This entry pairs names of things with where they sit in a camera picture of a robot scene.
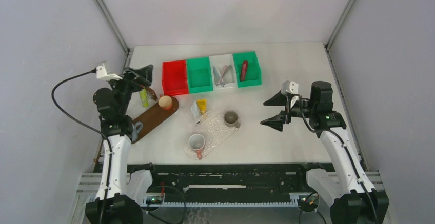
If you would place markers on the white blue mug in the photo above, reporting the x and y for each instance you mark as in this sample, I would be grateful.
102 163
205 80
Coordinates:
136 129

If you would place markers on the black front rail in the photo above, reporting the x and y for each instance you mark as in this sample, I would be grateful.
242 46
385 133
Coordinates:
231 183

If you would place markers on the clear holder with wooden ends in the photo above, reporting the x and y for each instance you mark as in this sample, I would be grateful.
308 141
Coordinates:
135 107

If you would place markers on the white toothpaste tube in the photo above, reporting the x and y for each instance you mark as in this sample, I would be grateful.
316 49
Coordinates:
196 116

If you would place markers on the pink toothbrush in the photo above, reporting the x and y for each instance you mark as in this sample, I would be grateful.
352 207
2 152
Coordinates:
222 73

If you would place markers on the brown wooden oval tray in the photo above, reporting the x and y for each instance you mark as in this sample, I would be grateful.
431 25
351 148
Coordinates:
153 117

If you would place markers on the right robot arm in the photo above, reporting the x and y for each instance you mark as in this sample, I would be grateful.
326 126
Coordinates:
354 198

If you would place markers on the white translucent bin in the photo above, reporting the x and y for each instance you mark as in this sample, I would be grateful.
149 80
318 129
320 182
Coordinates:
219 61

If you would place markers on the green yellow toothpaste tube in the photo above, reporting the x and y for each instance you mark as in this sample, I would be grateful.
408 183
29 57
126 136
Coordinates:
144 98

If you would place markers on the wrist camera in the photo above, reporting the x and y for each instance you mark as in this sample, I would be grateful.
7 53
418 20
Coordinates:
290 90
102 73

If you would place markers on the left circuit board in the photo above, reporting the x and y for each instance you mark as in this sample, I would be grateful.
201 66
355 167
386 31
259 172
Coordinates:
153 200

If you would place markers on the green bin with toothpaste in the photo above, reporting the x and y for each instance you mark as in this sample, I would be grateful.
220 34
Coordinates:
253 75

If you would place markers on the red toothpaste tube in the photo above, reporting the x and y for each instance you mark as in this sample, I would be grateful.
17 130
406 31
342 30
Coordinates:
244 70

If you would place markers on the clear textured oval tray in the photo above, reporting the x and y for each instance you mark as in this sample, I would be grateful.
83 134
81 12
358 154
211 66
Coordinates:
215 133

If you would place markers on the green bin with cups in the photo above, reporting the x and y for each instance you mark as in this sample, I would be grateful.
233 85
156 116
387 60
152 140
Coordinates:
199 77

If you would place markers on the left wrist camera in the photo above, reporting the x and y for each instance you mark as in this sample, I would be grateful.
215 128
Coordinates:
102 73

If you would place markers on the red plastic bin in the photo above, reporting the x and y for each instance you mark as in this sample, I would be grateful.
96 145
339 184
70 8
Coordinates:
174 78

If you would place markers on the beige cup orange handle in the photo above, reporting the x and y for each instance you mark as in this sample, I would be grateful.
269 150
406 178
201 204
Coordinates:
165 102

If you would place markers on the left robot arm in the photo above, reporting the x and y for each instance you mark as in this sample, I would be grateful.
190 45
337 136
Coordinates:
112 204

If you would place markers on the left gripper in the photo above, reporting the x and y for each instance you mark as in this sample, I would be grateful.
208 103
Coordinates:
143 76

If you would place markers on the right circuit board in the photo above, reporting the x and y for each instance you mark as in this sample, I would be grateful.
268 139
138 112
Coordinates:
309 203

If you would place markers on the circuit board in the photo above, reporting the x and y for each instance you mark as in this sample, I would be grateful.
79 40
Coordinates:
153 200
309 203

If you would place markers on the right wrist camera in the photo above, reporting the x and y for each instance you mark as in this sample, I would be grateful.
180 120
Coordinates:
290 90

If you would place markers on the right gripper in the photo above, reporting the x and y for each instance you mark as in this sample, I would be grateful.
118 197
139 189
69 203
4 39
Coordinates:
277 121

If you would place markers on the grey ceramic mug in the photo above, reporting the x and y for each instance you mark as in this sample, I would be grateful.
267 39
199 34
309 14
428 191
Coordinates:
231 119

